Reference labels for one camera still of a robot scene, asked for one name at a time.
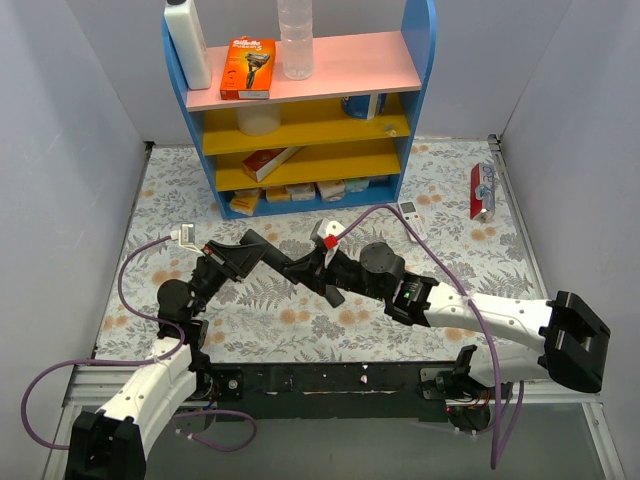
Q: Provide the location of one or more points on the white sponge pack tilted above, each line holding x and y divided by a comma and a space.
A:
332, 190

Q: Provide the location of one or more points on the blue wooden shelf unit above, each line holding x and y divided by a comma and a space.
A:
333, 145

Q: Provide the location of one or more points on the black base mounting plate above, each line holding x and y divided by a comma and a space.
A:
346, 390

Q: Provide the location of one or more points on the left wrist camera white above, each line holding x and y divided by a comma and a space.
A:
185, 237

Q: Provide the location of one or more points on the white plastic bottle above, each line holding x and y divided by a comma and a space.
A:
184, 27

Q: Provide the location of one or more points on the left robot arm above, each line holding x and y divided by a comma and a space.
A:
115, 441

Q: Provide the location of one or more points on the blue and white can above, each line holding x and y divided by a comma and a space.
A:
364, 107

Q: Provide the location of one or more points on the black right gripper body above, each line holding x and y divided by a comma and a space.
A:
322, 273

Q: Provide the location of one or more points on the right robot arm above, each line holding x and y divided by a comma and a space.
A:
561, 339

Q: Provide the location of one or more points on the white remote control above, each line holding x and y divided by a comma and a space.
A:
412, 216

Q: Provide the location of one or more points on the clear plastic water bottle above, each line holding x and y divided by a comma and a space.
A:
296, 31

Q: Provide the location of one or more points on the mint green sponge pack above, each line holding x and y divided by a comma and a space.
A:
356, 185

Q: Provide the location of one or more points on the orange Gillette razor box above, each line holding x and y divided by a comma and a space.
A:
248, 70

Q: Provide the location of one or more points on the yellow Kamenoko sponge pack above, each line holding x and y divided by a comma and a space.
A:
244, 204

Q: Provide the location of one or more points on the red and white long box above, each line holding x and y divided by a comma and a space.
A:
262, 163

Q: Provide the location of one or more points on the black remote control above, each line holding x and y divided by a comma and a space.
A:
276, 260

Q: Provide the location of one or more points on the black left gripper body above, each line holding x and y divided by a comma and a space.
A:
216, 262

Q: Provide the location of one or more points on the small clear wrapped item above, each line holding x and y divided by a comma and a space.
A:
390, 130

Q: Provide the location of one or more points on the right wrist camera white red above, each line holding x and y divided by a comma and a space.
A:
325, 234

